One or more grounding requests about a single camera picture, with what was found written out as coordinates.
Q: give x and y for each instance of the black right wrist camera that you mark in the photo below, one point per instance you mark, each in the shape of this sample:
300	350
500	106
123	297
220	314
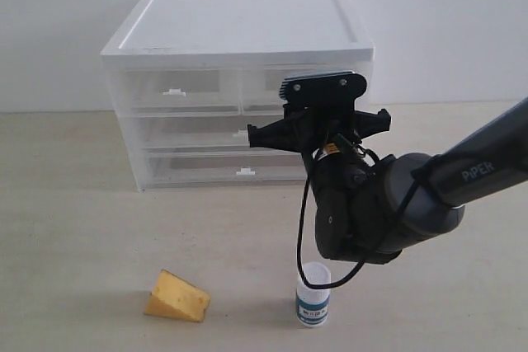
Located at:
335	89

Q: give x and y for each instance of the clear wide drawer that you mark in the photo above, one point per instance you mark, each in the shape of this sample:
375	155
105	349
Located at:
198	134
228	167

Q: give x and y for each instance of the white plastic drawer cabinet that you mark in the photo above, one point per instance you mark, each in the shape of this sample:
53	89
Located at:
227	35

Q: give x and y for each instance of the clear bottom wide drawer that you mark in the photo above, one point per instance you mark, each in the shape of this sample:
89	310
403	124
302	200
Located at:
228	167

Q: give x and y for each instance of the clear middle wide drawer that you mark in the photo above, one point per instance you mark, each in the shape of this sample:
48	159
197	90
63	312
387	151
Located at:
198	134

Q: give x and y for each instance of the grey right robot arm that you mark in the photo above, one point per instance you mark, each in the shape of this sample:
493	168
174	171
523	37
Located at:
370	208

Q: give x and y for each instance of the white capped pill bottle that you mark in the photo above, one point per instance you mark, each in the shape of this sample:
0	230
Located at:
311	305

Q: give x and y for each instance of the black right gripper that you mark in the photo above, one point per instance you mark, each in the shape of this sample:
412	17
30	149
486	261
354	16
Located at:
304	129

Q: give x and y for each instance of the yellow cheese wedge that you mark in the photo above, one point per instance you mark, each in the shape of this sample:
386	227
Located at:
175	298

